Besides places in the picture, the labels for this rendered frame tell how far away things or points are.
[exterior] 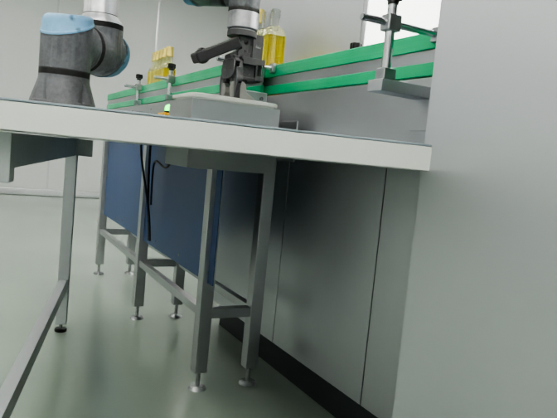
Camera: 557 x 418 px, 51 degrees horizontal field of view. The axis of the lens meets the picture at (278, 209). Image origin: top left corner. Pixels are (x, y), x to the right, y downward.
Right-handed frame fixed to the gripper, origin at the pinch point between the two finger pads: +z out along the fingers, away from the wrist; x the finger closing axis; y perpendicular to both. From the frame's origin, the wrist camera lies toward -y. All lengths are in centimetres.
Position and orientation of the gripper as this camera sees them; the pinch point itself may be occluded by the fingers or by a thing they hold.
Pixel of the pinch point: (226, 114)
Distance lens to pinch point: 141.8
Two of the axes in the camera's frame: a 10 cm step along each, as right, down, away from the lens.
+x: -4.9, -1.2, 8.6
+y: 8.7, 0.4, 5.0
